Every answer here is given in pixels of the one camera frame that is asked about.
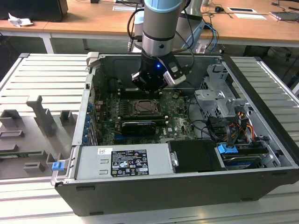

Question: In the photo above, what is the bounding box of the metal socket cover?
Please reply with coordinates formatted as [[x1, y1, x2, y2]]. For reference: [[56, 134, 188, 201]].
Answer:
[[133, 100, 162, 116]]

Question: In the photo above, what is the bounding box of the black RAM slot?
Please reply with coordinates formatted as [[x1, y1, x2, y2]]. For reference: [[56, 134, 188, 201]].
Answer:
[[120, 113, 169, 119], [120, 95, 162, 100]]

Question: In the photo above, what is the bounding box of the CPU socket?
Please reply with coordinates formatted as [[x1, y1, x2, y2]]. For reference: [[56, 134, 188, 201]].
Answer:
[[129, 99, 164, 118]]

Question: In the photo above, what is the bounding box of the black graphics card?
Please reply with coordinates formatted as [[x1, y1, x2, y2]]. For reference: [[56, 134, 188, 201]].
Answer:
[[121, 120, 157, 138]]

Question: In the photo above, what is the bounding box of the green motherboard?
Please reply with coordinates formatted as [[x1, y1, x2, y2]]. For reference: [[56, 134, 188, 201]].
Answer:
[[93, 90, 199, 145]]

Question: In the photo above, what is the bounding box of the grey case latch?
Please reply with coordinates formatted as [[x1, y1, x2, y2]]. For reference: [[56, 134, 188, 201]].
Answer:
[[85, 51, 101, 69]]

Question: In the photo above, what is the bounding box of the silver metal disk cage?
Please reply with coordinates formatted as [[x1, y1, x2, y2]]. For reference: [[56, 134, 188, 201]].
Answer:
[[193, 63, 254, 123]]

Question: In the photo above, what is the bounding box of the white desk grommet plate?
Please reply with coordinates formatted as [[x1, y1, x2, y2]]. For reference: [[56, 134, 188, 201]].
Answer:
[[112, 5, 133, 12], [228, 7, 257, 14]]

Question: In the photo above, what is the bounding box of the wooden desk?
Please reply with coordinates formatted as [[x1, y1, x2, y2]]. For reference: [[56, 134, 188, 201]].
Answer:
[[43, 0, 299, 51], [0, 14, 56, 55]]

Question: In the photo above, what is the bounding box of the black plastic shroud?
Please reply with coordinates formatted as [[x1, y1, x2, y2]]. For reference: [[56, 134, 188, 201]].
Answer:
[[167, 139, 227, 174]]

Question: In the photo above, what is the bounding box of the silver power supply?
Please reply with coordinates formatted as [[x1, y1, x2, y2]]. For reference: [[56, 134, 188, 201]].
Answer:
[[74, 142, 175, 181]]

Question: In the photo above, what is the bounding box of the hard disk in blue carrier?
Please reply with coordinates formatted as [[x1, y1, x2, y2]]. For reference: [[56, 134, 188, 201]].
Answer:
[[216, 143, 264, 169]]

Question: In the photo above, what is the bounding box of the white paper sheet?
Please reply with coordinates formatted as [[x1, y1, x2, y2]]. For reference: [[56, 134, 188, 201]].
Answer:
[[234, 13, 269, 21]]

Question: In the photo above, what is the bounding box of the black PC case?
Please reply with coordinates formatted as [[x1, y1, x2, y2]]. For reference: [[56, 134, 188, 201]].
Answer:
[[54, 51, 299, 217]]

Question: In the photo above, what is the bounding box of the blue plastic latch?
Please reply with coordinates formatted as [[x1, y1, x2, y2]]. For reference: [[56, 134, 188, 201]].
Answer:
[[51, 161, 64, 173]]

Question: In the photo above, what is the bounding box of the black computer box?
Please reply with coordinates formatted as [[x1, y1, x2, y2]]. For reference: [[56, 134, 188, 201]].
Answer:
[[0, 0, 69, 23]]

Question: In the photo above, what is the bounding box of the grey parts rack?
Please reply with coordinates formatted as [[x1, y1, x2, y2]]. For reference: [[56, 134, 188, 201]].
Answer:
[[0, 94, 79, 181]]

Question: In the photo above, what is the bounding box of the crumpled white paper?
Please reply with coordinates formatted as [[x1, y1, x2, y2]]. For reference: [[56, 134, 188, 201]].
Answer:
[[7, 13, 34, 28]]

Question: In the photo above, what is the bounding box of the grey laptop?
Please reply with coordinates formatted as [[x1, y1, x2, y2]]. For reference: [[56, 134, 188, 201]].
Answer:
[[269, 10, 299, 22]]

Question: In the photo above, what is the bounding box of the green RAM stick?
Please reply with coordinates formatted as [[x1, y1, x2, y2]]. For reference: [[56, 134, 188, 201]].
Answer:
[[0, 151, 31, 158]]

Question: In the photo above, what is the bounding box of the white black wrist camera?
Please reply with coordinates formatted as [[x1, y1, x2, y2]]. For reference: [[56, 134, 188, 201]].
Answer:
[[163, 58, 187, 88]]

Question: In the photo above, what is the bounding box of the black camera cable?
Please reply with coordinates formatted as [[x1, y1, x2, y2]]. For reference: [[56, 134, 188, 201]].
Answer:
[[127, 8, 196, 75]]

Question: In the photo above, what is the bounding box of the blue cable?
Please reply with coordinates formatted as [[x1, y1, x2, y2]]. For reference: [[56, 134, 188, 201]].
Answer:
[[205, 22, 220, 51]]

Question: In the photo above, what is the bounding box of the black flat wire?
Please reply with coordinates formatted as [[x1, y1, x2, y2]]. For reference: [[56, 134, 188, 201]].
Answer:
[[225, 123, 236, 150]]

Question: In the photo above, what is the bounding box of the coloured power wire bundle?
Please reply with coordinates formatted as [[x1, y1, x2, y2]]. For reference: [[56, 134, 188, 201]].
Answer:
[[228, 111, 256, 143]]

